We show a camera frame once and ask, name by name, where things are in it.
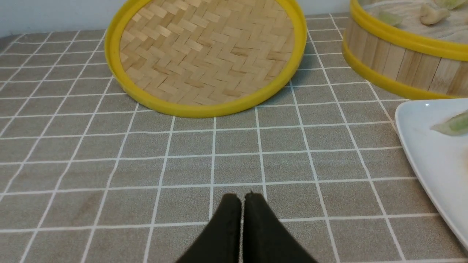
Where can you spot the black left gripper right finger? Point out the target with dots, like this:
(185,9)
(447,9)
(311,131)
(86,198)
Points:
(265,239)

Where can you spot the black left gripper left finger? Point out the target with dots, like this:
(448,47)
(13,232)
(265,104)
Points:
(219,240)

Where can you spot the white square plate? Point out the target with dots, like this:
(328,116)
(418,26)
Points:
(439,161)

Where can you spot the green dumpling on plate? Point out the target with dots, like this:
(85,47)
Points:
(455,126)

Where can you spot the grey checkered tablecloth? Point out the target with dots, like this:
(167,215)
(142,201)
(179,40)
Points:
(89,175)

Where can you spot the woven bamboo steamer lid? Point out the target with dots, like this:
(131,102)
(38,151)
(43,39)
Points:
(205,58)

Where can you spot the bamboo steamer basket yellow rim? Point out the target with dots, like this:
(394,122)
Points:
(414,61)

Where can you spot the pale green dumpling in steamer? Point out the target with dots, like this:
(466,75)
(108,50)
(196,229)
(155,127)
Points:
(389,18)

